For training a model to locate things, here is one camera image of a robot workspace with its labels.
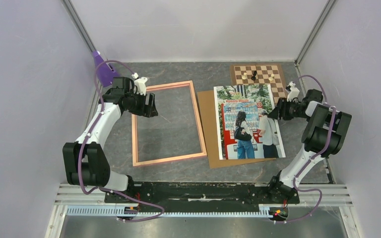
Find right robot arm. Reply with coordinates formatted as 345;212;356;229
266;89;352;203

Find colourful printed photo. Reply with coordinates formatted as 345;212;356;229
213;84;286;161

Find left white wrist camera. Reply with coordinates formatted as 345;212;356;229
132;72;148;95

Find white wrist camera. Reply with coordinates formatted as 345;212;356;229
132;72;148;95
285;81;300;102

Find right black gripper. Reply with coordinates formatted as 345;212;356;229
268;98;311;120

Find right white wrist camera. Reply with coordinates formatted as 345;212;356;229
285;81;300;102

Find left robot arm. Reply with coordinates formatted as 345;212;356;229
62;74;158;202

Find wooden chessboard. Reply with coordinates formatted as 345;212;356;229
229;62;288;105

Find aluminium rail frame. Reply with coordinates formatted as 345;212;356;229
45;184;360;238

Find purple plastic wedge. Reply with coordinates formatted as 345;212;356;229
92;51;120;87

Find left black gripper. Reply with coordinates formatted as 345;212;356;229
125;89;158;118

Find wooden picture frame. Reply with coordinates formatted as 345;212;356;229
131;80;207;167

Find brown cardboard backing board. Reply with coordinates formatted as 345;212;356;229
197;90;275;169

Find black chess piece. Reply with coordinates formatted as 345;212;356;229
251;70;257;81

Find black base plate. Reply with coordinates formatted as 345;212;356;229
104;181;300;214

